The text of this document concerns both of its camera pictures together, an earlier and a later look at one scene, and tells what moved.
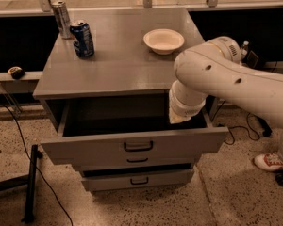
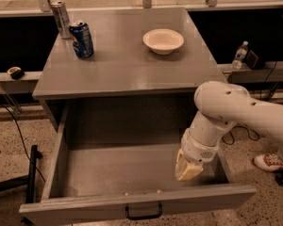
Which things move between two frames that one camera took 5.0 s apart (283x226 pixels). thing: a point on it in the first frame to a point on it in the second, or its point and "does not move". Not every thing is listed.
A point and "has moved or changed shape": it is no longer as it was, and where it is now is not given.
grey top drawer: (120, 131) has moved or changed shape
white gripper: (186, 110) to (196, 151)
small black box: (252, 58) does not move
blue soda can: (83, 44) does not move
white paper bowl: (163, 40) does not move
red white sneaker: (272, 162) does not move
